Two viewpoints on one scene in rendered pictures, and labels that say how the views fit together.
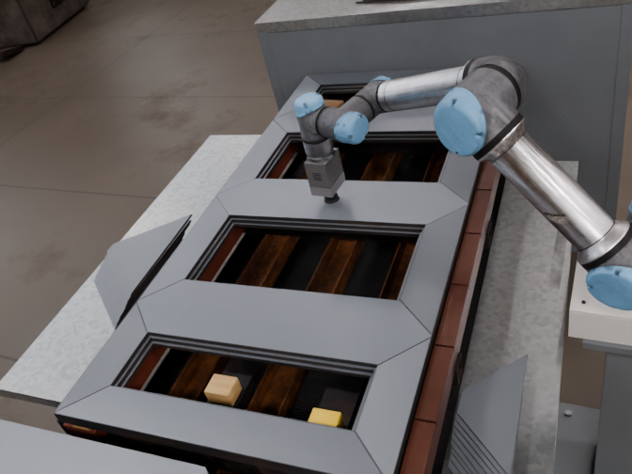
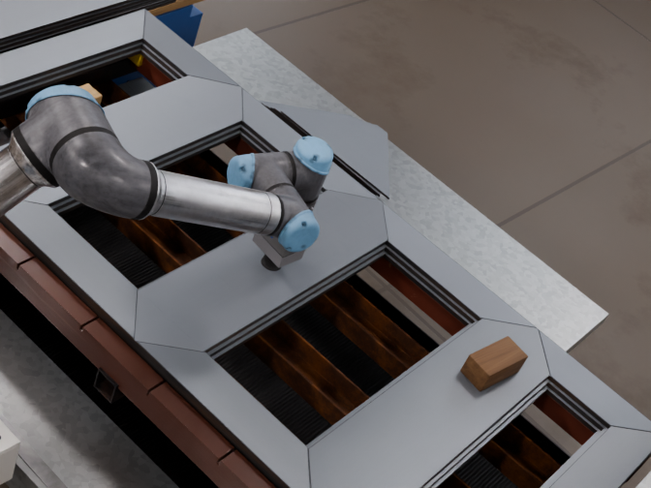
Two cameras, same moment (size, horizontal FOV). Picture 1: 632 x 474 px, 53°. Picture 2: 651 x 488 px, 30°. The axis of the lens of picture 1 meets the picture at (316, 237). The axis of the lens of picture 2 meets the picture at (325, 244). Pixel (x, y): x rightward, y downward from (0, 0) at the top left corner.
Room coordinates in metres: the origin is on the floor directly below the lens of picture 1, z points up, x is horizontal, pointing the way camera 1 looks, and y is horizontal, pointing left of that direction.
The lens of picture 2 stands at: (1.40, -1.88, 2.47)
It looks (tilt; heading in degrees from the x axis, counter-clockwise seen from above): 40 degrees down; 86
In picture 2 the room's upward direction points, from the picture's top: 23 degrees clockwise
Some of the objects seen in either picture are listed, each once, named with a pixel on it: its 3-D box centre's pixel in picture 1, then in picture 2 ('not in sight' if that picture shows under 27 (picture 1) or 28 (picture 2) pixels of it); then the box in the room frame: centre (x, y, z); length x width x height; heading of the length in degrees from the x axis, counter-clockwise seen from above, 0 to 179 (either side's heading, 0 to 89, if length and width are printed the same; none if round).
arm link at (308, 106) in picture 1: (312, 118); (306, 168); (1.43, -0.07, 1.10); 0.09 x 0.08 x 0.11; 38
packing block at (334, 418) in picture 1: (324, 426); not in sight; (0.76, 0.08, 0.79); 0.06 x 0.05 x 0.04; 61
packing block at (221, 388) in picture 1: (223, 389); (83, 99); (0.91, 0.28, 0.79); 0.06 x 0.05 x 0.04; 61
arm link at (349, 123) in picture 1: (346, 121); (263, 179); (1.36, -0.15, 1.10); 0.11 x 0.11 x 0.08; 38
